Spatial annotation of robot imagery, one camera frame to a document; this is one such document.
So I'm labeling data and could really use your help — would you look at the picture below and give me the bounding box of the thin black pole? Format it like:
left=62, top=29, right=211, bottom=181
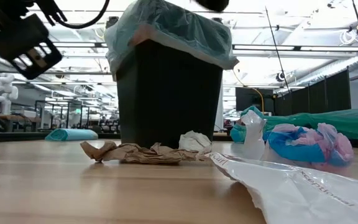
left=264, top=6, right=291, bottom=94

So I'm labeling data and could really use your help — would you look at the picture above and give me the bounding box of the white mailer orange print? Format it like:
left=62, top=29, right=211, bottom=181
left=205, top=151, right=358, bottom=224

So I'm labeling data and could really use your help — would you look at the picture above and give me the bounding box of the large brown paper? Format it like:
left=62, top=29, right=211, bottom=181
left=80, top=140, right=211, bottom=165

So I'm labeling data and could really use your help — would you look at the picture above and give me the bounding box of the blue rimmed white wrapper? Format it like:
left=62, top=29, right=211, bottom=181
left=230, top=105, right=267, bottom=159

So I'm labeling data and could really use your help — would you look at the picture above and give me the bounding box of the blue pink plastic wad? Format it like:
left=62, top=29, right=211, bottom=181
left=262, top=123, right=332, bottom=164

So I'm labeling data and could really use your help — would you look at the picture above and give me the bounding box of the yellow cable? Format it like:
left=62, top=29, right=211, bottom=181
left=231, top=68, right=265, bottom=114

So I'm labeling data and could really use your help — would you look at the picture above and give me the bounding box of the black monitor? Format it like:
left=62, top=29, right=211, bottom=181
left=235, top=86, right=275, bottom=113

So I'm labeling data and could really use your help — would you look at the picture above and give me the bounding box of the small pink plastic wad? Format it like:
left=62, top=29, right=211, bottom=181
left=317, top=123, right=356, bottom=167

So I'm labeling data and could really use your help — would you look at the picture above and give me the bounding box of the black partition wall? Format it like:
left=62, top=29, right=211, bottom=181
left=273, top=67, right=352, bottom=116

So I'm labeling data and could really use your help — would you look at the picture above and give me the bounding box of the black trash bin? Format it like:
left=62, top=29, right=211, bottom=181
left=116, top=39, right=224, bottom=149

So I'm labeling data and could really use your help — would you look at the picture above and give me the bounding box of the teal loose trash bag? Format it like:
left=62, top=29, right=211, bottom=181
left=261, top=108, right=358, bottom=141

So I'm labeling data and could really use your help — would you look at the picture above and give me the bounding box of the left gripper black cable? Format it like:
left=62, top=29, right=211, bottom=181
left=35, top=0, right=111, bottom=30

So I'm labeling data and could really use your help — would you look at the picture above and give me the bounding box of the white tissue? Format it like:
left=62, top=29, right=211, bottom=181
left=178, top=130, right=213, bottom=153

